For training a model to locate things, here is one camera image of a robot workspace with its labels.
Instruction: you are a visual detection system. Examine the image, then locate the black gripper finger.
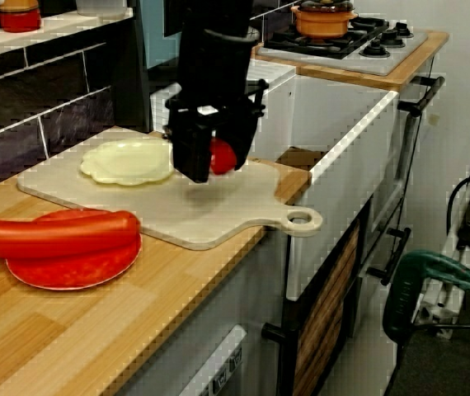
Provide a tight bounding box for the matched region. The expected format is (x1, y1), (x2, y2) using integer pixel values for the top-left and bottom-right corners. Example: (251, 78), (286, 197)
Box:
(217, 119), (257, 171)
(172, 123), (216, 184)

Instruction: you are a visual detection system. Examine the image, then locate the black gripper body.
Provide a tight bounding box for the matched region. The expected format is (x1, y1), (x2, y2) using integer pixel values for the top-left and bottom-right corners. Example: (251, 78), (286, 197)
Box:
(164, 31), (270, 144)

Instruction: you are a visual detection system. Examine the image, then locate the red and white toy sushi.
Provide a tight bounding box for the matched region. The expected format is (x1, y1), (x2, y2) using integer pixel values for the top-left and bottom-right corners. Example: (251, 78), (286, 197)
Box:
(209, 138), (238, 175)

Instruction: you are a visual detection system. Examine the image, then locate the red toy sausage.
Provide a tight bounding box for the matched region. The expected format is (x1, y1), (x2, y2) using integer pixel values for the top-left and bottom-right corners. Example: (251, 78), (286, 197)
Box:
(0, 210), (142, 261)

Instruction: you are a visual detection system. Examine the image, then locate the cream flower-shaped plate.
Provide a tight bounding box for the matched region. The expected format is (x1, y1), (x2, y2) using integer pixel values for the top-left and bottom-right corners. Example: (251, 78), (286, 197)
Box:
(80, 138), (176, 186)

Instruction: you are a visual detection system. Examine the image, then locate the white toy sink unit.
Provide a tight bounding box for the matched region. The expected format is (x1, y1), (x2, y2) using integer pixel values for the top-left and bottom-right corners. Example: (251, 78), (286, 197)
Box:
(150, 61), (401, 302)

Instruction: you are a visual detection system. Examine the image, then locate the orange toy pot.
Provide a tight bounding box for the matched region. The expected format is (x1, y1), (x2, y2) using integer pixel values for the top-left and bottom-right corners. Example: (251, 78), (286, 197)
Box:
(291, 0), (360, 39)

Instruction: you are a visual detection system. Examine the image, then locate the white shelf ledge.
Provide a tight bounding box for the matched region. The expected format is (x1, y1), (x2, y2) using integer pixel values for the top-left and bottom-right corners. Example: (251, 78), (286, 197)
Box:
(0, 7), (135, 63)

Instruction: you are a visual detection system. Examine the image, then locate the black stove knob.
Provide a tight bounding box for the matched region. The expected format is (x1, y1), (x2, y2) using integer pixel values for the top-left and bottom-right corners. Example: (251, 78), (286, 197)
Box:
(377, 29), (403, 47)
(360, 40), (392, 59)
(391, 20), (416, 39)

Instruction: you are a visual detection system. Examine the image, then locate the red round plate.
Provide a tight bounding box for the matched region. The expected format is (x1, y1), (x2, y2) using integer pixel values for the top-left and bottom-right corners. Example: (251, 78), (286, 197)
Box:
(4, 208), (143, 292)

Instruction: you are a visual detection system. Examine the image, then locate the dark tile backsplash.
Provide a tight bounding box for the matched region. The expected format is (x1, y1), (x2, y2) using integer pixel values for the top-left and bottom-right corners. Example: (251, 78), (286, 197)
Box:
(0, 18), (137, 195)

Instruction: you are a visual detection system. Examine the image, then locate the grey toy stove top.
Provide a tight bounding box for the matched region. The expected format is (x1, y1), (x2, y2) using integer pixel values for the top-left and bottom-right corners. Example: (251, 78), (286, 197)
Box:
(256, 16), (430, 78)

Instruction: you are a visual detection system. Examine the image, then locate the wood-pattern cabinet door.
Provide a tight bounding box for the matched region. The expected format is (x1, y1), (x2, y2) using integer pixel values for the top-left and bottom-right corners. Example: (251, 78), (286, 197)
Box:
(292, 224), (362, 396)

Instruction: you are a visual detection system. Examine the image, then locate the red condiment bottle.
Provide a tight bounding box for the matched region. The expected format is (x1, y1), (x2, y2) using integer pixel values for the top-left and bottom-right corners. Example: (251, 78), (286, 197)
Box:
(0, 0), (42, 33)

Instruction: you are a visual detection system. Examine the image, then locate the grey toy dishwasher panel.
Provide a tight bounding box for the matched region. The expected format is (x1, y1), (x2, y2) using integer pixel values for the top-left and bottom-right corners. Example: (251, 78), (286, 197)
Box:
(176, 323), (249, 396)

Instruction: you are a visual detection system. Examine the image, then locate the beige cutting board with handle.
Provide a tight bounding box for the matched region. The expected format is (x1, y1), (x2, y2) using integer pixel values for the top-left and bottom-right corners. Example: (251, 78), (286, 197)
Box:
(16, 125), (323, 252)

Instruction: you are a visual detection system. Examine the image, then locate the dark kitchen post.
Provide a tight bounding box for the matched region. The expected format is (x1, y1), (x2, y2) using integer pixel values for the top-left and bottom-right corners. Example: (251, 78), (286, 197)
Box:
(110, 0), (153, 131)

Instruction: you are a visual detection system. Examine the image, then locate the black cabinet handle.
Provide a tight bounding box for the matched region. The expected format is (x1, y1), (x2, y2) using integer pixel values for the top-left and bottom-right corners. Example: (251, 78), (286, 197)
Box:
(397, 76), (446, 117)
(261, 300), (300, 396)
(366, 226), (412, 286)

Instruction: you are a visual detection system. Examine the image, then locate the white metal frame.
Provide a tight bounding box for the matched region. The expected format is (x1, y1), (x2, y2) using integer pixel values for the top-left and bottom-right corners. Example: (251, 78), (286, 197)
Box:
(410, 230), (470, 340)

